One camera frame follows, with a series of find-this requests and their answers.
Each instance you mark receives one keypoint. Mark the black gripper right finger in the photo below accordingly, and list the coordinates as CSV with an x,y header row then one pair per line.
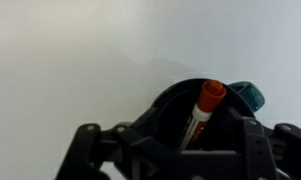
x,y
256,143

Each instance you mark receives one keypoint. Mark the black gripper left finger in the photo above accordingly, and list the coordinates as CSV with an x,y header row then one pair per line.
x,y
136,143

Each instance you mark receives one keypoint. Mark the orange-capped white marker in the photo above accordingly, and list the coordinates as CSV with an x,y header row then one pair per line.
x,y
208,100

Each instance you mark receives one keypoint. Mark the dark green enamel mug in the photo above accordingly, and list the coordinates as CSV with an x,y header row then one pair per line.
x,y
176,110

